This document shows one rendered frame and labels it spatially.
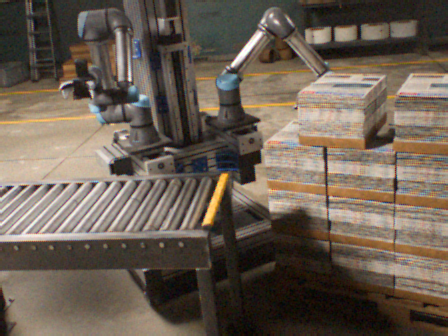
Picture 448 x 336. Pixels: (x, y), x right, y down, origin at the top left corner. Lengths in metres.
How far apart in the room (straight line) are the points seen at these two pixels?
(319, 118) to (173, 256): 0.89
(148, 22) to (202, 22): 6.29
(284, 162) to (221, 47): 6.74
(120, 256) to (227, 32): 7.38
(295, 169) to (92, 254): 1.00
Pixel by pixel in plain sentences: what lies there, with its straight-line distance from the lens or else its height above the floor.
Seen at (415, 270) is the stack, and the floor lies 0.30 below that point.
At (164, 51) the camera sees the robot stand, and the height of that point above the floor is 1.23.
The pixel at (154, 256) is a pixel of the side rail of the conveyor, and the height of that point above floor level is 0.73.
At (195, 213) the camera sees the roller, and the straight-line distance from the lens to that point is 1.91.
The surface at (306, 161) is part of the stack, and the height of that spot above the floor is 0.76.
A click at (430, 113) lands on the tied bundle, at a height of 1.00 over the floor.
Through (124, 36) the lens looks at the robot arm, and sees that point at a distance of 2.49.
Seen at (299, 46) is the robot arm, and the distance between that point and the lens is 2.82.
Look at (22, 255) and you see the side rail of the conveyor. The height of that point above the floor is 0.74.
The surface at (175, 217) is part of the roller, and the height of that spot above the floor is 0.80.
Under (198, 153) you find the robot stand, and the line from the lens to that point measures 2.77.
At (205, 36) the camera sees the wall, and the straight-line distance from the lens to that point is 9.08.
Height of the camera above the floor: 1.63
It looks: 21 degrees down
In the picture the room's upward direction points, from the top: 7 degrees counter-clockwise
